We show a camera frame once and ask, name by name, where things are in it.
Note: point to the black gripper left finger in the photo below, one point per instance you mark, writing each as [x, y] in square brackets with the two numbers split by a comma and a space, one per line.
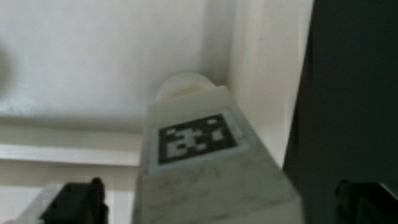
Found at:
[78, 206]

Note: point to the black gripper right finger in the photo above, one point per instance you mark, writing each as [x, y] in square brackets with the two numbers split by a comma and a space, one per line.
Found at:
[366, 203]

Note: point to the white square tabletop part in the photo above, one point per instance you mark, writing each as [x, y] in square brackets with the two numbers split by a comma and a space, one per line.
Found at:
[88, 52]

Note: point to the white table leg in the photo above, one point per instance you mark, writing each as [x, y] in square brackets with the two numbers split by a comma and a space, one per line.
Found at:
[209, 181]

